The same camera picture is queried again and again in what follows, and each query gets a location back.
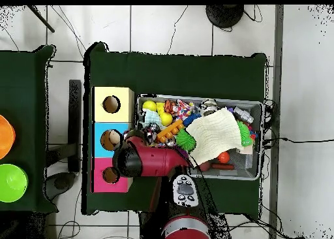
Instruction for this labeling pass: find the orange tiger plush toy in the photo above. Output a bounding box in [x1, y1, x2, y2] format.
[164, 99, 176, 114]

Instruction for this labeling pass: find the black power cable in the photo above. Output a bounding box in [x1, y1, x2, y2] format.
[263, 137, 334, 144]

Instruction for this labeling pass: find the small orange ball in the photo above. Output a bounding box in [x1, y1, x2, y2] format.
[217, 151, 231, 165]

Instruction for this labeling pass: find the orange plastic bowl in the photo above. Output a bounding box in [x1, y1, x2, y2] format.
[0, 114, 16, 160]

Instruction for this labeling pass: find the green plastic bowl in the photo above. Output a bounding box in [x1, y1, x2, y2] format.
[0, 163, 29, 203]

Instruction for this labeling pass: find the black round stand base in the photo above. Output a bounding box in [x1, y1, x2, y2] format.
[205, 5, 245, 29]

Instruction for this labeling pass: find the green spiky caterpillar toy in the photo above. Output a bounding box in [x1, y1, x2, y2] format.
[236, 120, 255, 148]

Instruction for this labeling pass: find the thin black floor cable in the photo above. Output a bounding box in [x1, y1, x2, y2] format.
[166, 5, 189, 55]

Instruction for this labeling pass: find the cream knitted cloth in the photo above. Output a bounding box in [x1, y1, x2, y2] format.
[185, 107, 245, 167]

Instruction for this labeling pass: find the silver wire mesh bin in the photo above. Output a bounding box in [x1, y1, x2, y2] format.
[132, 93, 264, 181]

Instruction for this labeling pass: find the black rod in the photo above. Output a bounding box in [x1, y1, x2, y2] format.
[27, 5, 55, 33]

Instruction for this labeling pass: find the yellow ball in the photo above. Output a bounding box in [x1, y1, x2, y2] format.
[142, 100, 158, 112]
[159, 111, 174, 127]

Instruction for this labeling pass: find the light blue knitted cloth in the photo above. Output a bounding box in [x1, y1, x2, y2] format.
[142, 109, 164, 129]

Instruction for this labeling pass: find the green spiky rubber ball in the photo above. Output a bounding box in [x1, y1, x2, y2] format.
[175, 129, 197, 151]

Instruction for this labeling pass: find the orange toy building brick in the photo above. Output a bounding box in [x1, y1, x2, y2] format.
[155, 118, 185, 144]

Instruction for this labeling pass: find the wooden box with three holes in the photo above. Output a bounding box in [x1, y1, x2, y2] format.
[91, 86, 135, 193]

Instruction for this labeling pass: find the crushed silver can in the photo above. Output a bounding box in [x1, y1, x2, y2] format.
[199, 99, 220, 117]

